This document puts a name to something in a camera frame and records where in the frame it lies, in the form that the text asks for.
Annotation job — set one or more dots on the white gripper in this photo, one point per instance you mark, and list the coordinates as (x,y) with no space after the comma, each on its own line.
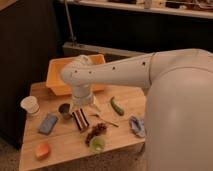
(88,101)

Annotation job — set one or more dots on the striped brown white eraser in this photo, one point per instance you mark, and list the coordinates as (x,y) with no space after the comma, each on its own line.
(81,120)

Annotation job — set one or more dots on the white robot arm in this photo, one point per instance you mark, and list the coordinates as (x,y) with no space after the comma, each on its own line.
(179,102)

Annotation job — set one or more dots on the dark metal cup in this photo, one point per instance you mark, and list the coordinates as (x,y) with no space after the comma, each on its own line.
(64,110)

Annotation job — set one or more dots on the white paper cup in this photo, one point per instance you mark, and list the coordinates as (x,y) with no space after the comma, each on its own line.
(30,105)

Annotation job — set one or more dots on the dark red grape bunch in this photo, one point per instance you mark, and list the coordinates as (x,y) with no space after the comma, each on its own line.
(97,130)

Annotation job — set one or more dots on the orange plastic bin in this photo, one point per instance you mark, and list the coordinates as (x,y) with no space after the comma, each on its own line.
(54,82)

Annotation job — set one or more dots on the blue sponge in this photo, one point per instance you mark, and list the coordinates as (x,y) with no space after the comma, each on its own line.
(47,124)

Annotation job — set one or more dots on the green kiwi half toy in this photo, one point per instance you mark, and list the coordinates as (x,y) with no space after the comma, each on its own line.
(97,144)

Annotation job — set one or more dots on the blue white crumpled cloth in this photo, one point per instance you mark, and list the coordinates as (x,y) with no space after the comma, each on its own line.
(137,126)

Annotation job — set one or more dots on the orange toy fruit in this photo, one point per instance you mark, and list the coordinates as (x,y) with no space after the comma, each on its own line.
(42,151)

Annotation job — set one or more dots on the wooden handled fork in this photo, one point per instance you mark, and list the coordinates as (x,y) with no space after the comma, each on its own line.
(98,116)

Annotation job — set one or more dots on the grey metal shelf rail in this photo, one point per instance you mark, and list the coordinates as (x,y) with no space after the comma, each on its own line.
(75,49)

